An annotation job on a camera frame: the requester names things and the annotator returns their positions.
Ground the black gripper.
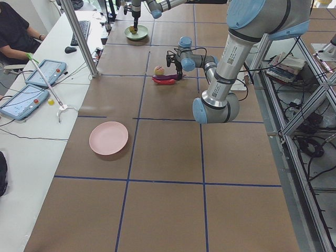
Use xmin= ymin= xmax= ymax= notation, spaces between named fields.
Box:
xmin=175 ymin=60 xmax=183 ymax=80
xmin=131 ymin=5 xmax=140 ymax=33

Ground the purple eggplant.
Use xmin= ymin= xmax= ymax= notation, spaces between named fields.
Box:
xmin=152 ymin=75 xmax=185 ymax=80

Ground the red apple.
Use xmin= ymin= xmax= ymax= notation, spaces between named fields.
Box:
xmin=129 ymin=26 xmax=138 ymax=35

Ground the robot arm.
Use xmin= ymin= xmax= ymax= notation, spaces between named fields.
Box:
xmin=175 ymin=1 xmax=311 ymax=124
xmin=123 ymin=0 xmax=194 ymax=34

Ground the red chili pepper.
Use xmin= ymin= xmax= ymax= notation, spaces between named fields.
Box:
xmin=152 ymin=78 xmax=176 ymax=86

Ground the green plate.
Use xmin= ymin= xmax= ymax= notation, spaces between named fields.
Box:
xmin=124 ymin=25 xmax=149 ymax=40

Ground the pale peach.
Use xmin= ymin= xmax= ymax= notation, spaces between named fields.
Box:
xmin=154 ymin=66 xmax=165 ymax=76

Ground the black keyboard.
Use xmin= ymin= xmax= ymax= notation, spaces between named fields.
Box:
xmin=70 ymin=20 xmax=91 ymax=46

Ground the black computer mouse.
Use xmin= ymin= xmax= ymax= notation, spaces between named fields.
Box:
xmin=65 ymin=46 xmax=77 ymax=54

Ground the far teach pendant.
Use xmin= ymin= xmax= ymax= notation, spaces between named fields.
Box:
xmin=25 ymin=59 xmax=67 ymax=89

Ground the teach pendant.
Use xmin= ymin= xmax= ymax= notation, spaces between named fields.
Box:
xmin=25 ymin=59 xmax=67 ymax=89
xmin=1 ymin=84 xmax=50 ymax=120

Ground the pink plate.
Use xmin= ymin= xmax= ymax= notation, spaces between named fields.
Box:
xmin=89 ymin=121 xmax=129 ymax=155

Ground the stack of books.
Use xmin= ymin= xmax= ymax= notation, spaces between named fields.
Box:
xmin=266 ymin=52 xmax=306 ymax=83

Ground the metal grabber stick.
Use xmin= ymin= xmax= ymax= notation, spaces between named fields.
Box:
xmin=26 ymin=53 xmax=78 ymax=123

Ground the small yellow object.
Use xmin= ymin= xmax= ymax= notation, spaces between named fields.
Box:
xmin=48 ymin=99 xmax=55 ymax=106

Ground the seated person in black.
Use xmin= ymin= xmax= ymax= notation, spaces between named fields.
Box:
xmin=1 ymin=2 xmax=46 ymax=65

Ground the near teach pendant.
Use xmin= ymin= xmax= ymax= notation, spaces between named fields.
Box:
xmin=1 ymin=84 xmax=50 ymax=120

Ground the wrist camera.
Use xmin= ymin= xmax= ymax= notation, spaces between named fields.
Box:
xmin=166 ymin=50 xmax=176 ymax=67

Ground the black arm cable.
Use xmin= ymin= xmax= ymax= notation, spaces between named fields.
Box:
xmin=173 ymin=46 xmax=250 ymax=102

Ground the aluminium frame post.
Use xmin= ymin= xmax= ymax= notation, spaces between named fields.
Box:
xmin=60 ymin=0 xmax=99 ymax=77

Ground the aluminium table frame rail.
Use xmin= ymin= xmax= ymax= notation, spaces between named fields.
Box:
xmin=251 ymin=36 xmax=335 ymax=251

